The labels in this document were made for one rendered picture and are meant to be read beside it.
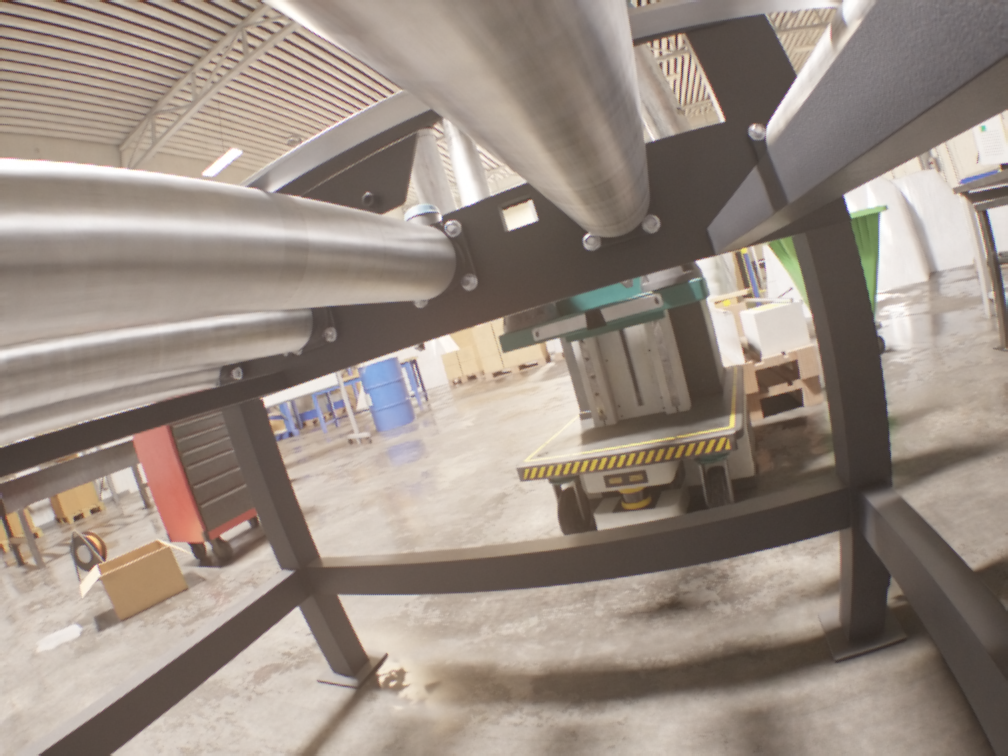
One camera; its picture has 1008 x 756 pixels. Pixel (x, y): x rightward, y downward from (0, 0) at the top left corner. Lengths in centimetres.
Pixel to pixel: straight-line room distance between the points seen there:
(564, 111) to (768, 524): 72
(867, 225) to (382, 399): 544
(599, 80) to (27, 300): 31
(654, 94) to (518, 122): 111
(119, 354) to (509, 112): 54
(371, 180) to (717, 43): 64
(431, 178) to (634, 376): 93
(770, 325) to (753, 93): 170
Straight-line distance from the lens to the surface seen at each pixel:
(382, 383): 615
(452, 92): 19
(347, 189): 93
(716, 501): 139
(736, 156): 77
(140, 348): 65
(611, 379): 166
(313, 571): 118
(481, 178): 135
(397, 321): 85
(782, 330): 241
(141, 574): 261
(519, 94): 19
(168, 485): 286
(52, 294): 31
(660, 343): 156
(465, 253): 77
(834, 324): 75
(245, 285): 40
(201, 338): 70
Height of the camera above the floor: 71
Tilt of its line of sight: 5 degrees down
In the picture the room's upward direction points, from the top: 17 degrees counter-clockwise
